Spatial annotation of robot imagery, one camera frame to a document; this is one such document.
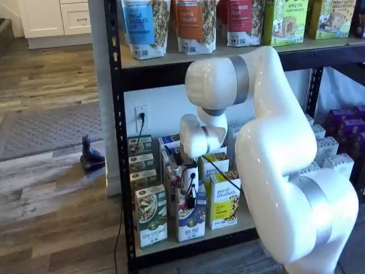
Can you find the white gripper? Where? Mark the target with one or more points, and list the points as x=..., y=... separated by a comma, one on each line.
x=186, y=174

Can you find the green white oatmeal box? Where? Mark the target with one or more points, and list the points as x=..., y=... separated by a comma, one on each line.
x=151, y=217
x=139, y=144
x=142, y=178
x=141, y=162

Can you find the white cabinet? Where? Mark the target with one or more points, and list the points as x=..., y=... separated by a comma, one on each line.
x=51, y=17

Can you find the yellow white granola box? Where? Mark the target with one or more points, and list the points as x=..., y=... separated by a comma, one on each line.
x=225, y=199
x=214, y=167

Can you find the orange pumpkin granola bag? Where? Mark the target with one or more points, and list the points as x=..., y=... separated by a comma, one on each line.
x=194, y=25

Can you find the plain white box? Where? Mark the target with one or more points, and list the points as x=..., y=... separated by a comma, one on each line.
x=318, y=131
x=309, y=120
x=339, y=165
x=328, y=151

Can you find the red cranberry granola bag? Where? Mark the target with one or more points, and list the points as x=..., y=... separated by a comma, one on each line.
x=242, y=25

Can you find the beige upper shelf board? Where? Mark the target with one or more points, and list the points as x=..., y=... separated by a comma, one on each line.
x=159, y=61

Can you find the green peanut butter box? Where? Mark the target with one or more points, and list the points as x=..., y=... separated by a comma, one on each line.
x=330, y=20

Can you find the grey patterned floor mat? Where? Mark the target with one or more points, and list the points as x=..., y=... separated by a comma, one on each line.
x=42, y=131

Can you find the purple box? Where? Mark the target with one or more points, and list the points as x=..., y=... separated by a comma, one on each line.
x=353, y=134
x=339, y=122

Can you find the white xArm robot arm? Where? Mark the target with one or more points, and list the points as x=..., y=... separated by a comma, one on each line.
x=273, y=148

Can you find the dark blue floor object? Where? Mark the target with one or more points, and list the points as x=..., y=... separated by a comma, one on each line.
x=89, y=160

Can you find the white wall outlet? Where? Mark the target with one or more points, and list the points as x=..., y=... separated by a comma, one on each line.
x=141, y=109

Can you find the black metal shelf frame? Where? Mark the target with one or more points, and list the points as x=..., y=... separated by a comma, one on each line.
x=117, y=94

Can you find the green apple pie box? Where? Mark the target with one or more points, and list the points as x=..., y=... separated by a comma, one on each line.
x=285, y=23

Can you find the blue vanilla granola bag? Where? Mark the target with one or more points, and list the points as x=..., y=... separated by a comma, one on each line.
x=142, y=25

